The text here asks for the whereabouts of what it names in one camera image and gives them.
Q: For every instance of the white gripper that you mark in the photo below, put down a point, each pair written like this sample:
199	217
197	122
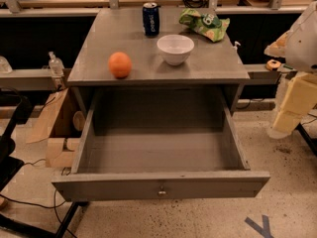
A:
303	47

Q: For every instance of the orange fruit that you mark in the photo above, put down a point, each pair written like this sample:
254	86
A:
120	65

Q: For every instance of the brass drawer knob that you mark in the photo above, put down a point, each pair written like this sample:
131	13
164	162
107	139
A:
162	192

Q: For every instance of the grey open top drawer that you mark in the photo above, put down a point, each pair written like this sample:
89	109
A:
135	141

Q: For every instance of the small white pump bottle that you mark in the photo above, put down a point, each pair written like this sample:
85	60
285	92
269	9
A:
236	46

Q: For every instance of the grey wooden cabinet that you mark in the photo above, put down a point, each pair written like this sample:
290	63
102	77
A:
121	30

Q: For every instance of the green chip bag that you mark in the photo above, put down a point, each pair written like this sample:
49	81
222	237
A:
206	25

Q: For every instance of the white ceramic bowl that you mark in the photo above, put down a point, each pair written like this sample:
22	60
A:
175	49

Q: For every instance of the blue Pepsi can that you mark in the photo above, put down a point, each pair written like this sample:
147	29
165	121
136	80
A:
151	19

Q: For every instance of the clear plastic bottle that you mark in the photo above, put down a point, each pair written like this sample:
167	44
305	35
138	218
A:
55	65

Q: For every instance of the open cardboard box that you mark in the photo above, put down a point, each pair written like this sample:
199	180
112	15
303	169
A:
60	123

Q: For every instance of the black chair frame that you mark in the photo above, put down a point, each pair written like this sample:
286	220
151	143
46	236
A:
9	166

